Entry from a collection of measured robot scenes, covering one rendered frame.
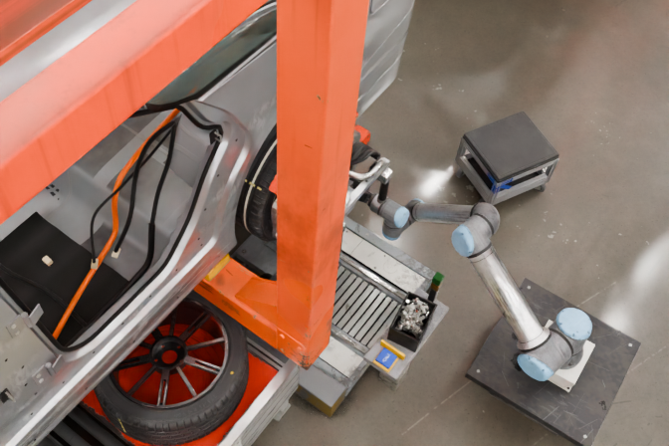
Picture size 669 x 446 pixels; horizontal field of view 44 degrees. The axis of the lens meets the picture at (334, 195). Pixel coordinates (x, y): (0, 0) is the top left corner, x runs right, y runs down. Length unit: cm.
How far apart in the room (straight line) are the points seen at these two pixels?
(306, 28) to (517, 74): 351
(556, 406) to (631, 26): 295
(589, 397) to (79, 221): 233
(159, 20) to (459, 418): 294
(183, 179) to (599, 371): 203
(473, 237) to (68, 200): 169
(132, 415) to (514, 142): 239
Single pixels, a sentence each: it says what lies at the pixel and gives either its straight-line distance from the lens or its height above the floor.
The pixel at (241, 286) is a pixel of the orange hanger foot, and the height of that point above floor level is 68.
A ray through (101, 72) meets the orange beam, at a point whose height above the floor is 273.
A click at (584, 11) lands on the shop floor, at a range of 595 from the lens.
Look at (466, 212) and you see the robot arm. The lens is 357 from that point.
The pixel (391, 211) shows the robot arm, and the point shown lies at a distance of 376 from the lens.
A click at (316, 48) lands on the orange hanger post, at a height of 234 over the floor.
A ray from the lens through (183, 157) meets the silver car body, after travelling 334.
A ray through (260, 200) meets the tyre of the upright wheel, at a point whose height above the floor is 100.
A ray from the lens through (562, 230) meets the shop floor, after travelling 471.
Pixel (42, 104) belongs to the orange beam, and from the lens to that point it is 139.
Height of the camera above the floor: 374
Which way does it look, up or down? 55 degrees down
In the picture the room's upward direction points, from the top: 6 degrees clockwise
